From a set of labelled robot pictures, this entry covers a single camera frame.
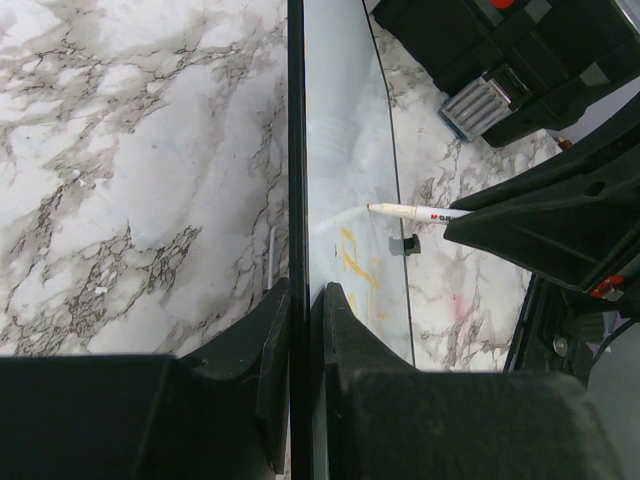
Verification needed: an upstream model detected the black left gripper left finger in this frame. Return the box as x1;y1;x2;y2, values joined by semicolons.
1;279;290;479

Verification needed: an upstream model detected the white whiteboard marker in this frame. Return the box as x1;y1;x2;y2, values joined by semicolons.
367;203;470;225

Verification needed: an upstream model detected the black plastic toolbox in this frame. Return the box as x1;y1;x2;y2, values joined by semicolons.
373;0;639;147

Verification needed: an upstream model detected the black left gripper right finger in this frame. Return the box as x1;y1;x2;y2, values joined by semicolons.
322;283;623;479

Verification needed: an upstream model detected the white whiteboard with black frame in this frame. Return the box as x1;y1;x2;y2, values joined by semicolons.
287;1;415;479

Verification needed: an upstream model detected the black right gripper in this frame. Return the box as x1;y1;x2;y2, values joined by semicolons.
444;127;639;380

